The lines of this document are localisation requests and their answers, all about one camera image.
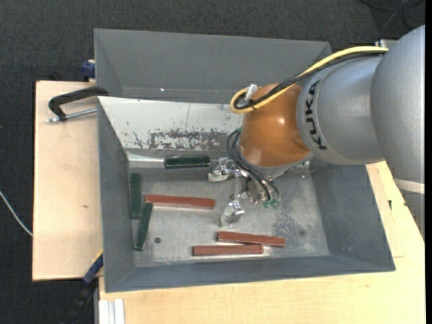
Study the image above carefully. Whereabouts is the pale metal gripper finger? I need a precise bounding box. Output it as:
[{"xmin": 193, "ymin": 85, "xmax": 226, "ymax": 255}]
[
  {"xmin": 207, "ymin": 157, "xmax": 237, "ymax": 184},
  {"xmin": 220, "ymin": 200, "xmax": 246, "ymax": 228}
]

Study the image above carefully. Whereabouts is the red-brown flat block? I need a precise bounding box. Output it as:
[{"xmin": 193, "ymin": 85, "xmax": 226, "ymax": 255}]
[
  {"xmin": 192, "ymin": 244, "xmax": 265, "ymax": 257},
  {"xmin": 216, "ymin": 231, "xmax": 287, "ymax": 248},
  {"xmin": 144, "ymin": 194, "xmax": 217, "ymax": 211}
]

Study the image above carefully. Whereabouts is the dark green flat block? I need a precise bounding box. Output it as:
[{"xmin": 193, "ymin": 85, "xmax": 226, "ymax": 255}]
[
  {"xmin": 164, "ymin": 156, "xmax": 212, "ymax": 169},
  {"xmin": 134, "ymin": 202, "xmax": 154, "ymax": 252},
  {"xmin": 130, "ymin": 173, "xmax": 143, "ymax": 220}
]

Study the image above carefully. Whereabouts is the grey metal bin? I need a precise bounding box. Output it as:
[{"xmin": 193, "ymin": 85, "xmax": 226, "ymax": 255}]
[{"xmin": 93, "ymin": 28, "xmax": 396, "ymax": 293}]

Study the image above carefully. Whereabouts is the pale wood flat board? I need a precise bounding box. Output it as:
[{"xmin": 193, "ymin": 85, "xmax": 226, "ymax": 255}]
[{"xmin": 32, "ymin": 80, "xmax": 104, "ymax": 281}]

